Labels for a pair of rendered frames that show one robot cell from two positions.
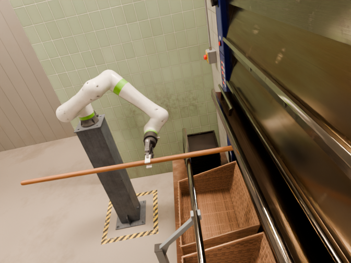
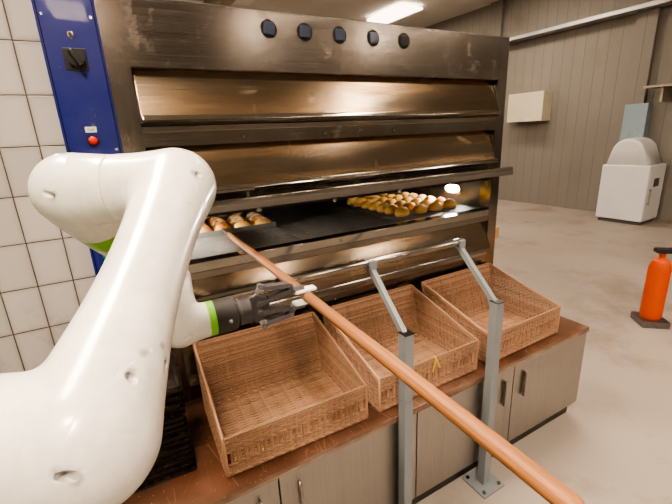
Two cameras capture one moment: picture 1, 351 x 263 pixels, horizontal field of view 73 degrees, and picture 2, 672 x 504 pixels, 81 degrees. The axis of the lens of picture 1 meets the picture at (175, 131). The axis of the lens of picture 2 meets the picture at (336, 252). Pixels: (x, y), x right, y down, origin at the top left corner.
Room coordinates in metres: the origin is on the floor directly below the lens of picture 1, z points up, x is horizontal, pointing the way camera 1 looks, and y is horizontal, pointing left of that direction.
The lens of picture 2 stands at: (1.60, 1.13, 1.64)
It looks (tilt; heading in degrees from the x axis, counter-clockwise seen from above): 17 degrees down; 237
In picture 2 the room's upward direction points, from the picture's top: 3 degrees counter-clockwise
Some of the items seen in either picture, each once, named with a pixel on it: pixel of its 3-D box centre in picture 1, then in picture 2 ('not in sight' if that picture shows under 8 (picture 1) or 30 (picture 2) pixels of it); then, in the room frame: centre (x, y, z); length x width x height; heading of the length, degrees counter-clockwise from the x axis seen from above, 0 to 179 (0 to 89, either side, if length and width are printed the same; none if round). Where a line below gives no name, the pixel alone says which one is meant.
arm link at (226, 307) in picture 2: (151, 139); (225, 314); (1.33, 0.17, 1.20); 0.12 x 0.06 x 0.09; 85
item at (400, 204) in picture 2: not in sight; (399, 201); (-0.15, -0.75, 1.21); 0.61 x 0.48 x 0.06; 85
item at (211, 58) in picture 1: (211, 56); not in sight; (1.96, -0.43, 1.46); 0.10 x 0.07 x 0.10; 175
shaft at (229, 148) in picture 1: (157, 160); (298, 289); (1.09, 0.14, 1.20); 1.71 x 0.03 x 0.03; 85
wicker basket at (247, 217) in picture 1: (212, 206); (278, 379); (1.07, -0.14, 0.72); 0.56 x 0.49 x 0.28; 174
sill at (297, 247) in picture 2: not in sight; (359, 235); (0.46, -0.38, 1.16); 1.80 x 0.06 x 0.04; 175
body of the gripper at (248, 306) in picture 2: (150, 145); (252, 308); (1.25, 0.18, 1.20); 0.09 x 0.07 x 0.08; 175
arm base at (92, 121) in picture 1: (90, 116); not in sight; (1.83, 0.67, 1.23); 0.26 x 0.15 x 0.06; 178
